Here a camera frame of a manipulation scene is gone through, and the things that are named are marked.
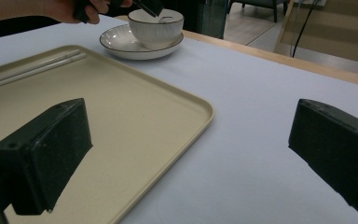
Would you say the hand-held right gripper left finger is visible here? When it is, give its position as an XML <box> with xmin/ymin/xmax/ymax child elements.
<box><xmin>0</xmin><ymin>98</ymin><xmax>93</xmax><ymax>217</ymax></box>

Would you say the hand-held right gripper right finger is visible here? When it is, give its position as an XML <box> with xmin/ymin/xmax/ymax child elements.
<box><xmin>288</xmin><ymin>98</ymin><xmax>358</xmax><ymax>214</ymax></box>

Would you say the white ribbed bowl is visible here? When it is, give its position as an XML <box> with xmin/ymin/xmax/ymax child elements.
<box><xmin>127</xmin><ymin>7</ymin><xmax>185</xmax><ymax>50</ymax></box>

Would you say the white ribbed plate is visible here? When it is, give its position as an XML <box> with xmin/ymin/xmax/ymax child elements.
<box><xmin>99</xmin><ymin>23</ymin><xmax>185</xmax><ymax>61</ymax></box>

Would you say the white chopstick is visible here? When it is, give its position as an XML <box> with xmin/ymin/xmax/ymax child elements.
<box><xmin>0</xmin><ymin>52</ymin><xmax>88</xmax><ymax>93</ymax></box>
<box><xmin>0</xmin><ymin>49</ymin><xmax>82</xmax><ymax>87</ymax></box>

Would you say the beige plastic tray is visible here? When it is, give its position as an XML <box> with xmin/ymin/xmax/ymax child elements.
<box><xmin>0</xmin><ymin>45</ymin><xmax>215</xmax><ymax>224</ymax></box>

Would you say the dark glass cabinet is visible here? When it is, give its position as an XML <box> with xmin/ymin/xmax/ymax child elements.
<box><xmin>164</xmin><ymin>0</ymin><xmax>231</xmax><ymax>40</ymax></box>

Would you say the grey chair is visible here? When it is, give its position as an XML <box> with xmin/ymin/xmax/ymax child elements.
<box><xmin>227</xmin><ymin>0</ymin><xmax>289</xmax><ymax>23</ymax></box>

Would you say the wooden table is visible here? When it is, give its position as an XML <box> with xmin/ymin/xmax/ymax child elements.
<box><xmin>115</xmin><ymin>15</ymin><xmax>358</xmax><ymax>90</ymax></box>

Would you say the beige wooden panel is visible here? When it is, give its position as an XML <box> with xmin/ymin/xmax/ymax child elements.
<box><xmin>273</xmin><ymin>0</ymin><xmax>358</xmax><ymax>67</ymax></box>

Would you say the white socket strip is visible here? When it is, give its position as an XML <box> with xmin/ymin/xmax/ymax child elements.
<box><xmin>293</xmin><ymin>0</ymin><xmax>328</xmax><ymax>7</ymax></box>

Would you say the black cable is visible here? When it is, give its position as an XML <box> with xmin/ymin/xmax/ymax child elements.
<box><xmin>292</xmin><ymin>0</ymin><xmax>320</xmax><ymax>59</ymax></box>

